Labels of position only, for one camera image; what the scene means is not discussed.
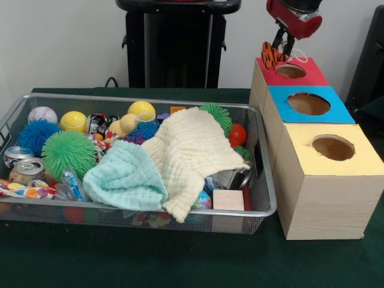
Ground blue fuzzy ball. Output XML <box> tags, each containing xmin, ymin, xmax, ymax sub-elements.
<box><xmin>16</xmin><ymin>118</ymin><xmax>62</xmax><ymax>157</ymax></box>

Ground large green fuzzy ball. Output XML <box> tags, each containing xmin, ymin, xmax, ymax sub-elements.
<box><xmin>41</xmin><ymin>131</ymin><xmax>98</xmax><ymax>181</ymax></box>

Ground pale yellow duck toy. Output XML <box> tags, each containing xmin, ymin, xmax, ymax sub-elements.
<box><xmin>108</xmin><ymin>113</ymin><xmax>139</xmax><ymax>138</ymax></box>

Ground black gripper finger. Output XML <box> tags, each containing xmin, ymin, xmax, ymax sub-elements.
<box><xmin>272</xmin><ymin>26</ymin><xmax>284</xmax><ymax>50</ymax></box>
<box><xmin>283</xmin><ymin>33</ymin><xmax>296</xmax><ymax>61</ymax></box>

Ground dark green table cloth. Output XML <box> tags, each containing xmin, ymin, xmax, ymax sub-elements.
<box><xmin>0</xmin><ymin>87</ymin><xmax>384</xmax><ymax>288</ymax></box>

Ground clear mesh bin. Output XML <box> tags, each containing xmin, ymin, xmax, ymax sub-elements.
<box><xmin>0</xmin><ymin>93</ymin><xmax>278</xmax><ymax>235</ymax></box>

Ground white baseball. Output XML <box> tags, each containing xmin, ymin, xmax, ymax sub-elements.
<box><xmin>28</xmin><ymin>106</ymin><xmax>58</xmax><ymax>125</ymax></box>

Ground yellow tennis ball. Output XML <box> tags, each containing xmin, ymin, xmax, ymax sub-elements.
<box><xmin>128</xmin><ymin>100</ymin><xmax>157</xmax><ymax>123</ymax></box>

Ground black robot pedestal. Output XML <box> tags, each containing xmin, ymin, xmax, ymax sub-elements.
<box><xmin>116</xmin><ymin>0</ymin><xmax>242</xmax><ymax>89</ymax></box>

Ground black equipment stand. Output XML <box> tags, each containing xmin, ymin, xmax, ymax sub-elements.
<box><xmin>347</xmin><ymin>5</ymin><xmax>384</xmax><ymax>118</ymax></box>

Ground wooden box with three holes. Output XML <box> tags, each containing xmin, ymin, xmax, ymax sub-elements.
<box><xmin>249</xmin><ymin>58</ymin><xmax>384</xmax><ymax>241</ymax></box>

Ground green spiky ball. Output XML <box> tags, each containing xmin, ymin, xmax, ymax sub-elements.
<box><xmin>200</xmin><ymin>103</ymin><xmax>233</xmax><ymax>136</ymax></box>

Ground pale wooden cube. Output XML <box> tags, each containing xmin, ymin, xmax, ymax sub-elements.
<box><xmin>213</xmin><ymin>189</ymin><xmax>245</xmax><ymax>211</ymax></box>

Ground mint green waffle cloth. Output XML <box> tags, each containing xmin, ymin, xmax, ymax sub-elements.
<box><xmin>83</xmin><ymin>140</ymin><xmax>169</xmax><ymax>212</ymax></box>

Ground red ball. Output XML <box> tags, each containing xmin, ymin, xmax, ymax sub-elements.
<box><xmin>229</xmin><ymin>124</ymin><xmax>248</xmax><ymax>146</ymax></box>

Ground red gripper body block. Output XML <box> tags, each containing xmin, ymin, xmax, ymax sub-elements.
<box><xmin>266</xmin><ymin>0</ymin><xmax>323</xmax><ymax>40</ymax></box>

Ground cream yellow waffle cloth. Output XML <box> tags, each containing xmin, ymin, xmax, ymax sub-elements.
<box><xmin>141</xmin><ymin>107</ymin><xmax>250</xmax><ymax>224</ymax></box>

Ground multicolour fabric toy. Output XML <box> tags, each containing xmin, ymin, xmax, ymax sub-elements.
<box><xmin>260</xmin><ymin>41</ymin><xmax>308</xmax><ymax>72</ymax></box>

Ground smooth yellow ball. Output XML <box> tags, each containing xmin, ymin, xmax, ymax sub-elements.
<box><xmin>59</xmin><ymin>111</ymin><xmax>88</xmax><ymax>134</ymax></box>

